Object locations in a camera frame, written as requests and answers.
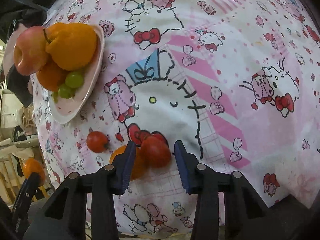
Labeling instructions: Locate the green fruit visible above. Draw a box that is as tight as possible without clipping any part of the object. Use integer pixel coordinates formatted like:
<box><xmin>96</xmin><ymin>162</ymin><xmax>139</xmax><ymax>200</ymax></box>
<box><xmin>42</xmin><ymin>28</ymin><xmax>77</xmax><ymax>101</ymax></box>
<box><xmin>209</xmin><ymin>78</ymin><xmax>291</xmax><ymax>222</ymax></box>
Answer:
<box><xmin>58</xmin><ymin>83</ymin><xmax>75</xmax><ymax>99</ymax></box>
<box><xmin>65</xmin><ymin>71</ymin><xmax>84</xmax><ymax>89</ymax></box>

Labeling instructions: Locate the small red tomato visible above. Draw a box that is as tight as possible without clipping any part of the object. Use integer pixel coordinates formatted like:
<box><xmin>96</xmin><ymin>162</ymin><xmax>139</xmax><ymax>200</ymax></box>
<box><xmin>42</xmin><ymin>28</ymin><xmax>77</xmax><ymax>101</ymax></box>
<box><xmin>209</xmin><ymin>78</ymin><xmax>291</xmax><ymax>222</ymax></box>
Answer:
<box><xmin>86</xmin><ymin>131</ymin><xmax>109</xmax><ymax>153</ymax></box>
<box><xmin>140</xmin><ymin>136</ymin><xmax>171</xmax><ymax>168</ymax></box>

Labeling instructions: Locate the small mandarin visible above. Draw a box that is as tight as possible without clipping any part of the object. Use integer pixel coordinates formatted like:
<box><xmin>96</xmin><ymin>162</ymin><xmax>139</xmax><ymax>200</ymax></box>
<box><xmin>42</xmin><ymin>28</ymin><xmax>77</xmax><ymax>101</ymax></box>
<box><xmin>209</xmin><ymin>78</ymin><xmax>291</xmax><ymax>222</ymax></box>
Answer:
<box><xmin>22</xmin><ymin>158</ymin><xmax>46</xmax><ymax>186</ymax></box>
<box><xmin>109</xmin><ymin>144</ymin><xmax>149</xmax><ymax>181</ymax></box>

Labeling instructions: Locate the wooden rack furniture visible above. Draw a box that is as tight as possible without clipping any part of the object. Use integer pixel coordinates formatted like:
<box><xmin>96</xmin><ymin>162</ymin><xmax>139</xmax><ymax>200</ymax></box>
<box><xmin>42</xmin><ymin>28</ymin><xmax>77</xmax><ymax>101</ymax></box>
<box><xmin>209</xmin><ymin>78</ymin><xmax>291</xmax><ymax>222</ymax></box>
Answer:
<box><xmin>1</xmin><ymin>106</ymin><xmax>44</xmax><ymax>206</ymax></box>

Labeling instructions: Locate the pink white ceramic plate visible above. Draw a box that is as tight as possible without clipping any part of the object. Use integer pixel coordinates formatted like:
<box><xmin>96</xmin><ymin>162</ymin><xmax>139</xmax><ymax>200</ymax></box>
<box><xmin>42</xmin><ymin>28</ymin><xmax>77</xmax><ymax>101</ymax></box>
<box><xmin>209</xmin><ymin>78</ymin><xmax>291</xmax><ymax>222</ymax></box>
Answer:
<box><xmin>48</xmin><ymin>24</ymin><xmax>105</xmax><ymax>124</ymax></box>

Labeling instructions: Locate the orange front left on plate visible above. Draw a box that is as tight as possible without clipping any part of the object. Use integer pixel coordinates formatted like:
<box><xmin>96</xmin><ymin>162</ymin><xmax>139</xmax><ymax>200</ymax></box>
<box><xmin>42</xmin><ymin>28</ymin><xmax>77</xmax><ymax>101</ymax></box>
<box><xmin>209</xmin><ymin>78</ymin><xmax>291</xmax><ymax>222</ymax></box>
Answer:
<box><xmin>36</xmin><ymin>59</ymin><xmax>69</xmax><ymax>92</ymax></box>

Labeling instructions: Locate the red apple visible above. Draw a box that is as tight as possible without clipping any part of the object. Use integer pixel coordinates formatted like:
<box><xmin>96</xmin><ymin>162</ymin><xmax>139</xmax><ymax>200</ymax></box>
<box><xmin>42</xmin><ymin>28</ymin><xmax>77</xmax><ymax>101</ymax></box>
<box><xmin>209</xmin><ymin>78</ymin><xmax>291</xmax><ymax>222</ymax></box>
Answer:
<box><xmin>14</xmin><ymin>26</ymin><xmax>49</xmax><ymax>76</ymax></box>

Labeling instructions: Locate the pink kitty print bedsheet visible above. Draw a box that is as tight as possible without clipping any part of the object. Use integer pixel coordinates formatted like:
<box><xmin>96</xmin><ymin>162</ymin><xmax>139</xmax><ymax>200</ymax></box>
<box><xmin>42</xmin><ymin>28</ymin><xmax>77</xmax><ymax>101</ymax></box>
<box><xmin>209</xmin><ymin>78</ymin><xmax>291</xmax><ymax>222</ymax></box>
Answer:
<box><xmin>30</xmin><ymin>0</ymin><xmax>320</xmax><ymax>239</ymax></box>

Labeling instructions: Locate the large bumpy orange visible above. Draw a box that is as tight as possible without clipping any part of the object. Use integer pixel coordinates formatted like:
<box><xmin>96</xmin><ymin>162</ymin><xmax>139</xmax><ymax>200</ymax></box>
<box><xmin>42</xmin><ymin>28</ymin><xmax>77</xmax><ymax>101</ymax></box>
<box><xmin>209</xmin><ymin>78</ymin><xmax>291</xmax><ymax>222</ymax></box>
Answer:
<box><xmin>44</xmin><ymin>23</ymin><xmax>97</xmax><ymax>72</ymax></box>

